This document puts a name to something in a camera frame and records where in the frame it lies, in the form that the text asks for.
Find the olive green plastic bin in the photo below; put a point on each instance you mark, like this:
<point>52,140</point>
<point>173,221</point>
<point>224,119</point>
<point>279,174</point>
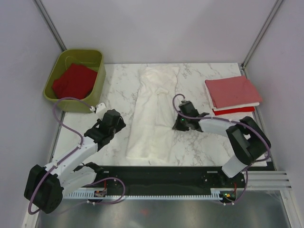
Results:
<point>92,59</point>

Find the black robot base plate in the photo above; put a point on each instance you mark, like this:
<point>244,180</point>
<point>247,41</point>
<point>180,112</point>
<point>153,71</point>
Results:
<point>165,180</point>

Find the left aluminium frame post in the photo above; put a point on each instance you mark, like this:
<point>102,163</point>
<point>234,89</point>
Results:
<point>51,26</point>

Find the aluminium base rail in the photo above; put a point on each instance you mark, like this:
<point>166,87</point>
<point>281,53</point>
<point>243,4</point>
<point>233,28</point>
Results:
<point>268,180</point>

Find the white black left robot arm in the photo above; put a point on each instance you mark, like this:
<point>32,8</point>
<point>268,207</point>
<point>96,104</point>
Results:
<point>47,185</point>

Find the pink folded t-shirt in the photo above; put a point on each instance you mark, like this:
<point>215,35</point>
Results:
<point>232,91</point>

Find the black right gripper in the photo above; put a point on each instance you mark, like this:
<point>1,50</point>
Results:
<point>176,126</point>

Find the dark red t-shirt in bin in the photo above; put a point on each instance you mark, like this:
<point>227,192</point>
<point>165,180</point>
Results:
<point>77,81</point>

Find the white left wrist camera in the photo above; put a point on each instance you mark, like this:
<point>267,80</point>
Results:
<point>100,108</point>

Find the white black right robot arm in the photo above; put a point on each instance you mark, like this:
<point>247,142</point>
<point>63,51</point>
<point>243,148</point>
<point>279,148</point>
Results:
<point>247,140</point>

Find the aluminium frame post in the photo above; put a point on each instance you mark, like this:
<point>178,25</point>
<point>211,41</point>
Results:
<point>51,26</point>
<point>274,10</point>

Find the right aluminium frame post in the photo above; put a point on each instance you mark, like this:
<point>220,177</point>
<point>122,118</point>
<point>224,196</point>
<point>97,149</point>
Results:
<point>274,10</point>

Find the red folded t-shirt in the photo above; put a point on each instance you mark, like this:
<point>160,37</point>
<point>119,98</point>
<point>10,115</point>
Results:
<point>234,110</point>

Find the white printed t-shirt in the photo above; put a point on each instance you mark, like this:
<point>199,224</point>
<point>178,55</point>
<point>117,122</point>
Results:
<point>151,135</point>

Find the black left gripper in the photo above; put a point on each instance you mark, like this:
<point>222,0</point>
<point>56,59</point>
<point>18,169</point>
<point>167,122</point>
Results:
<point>120,125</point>

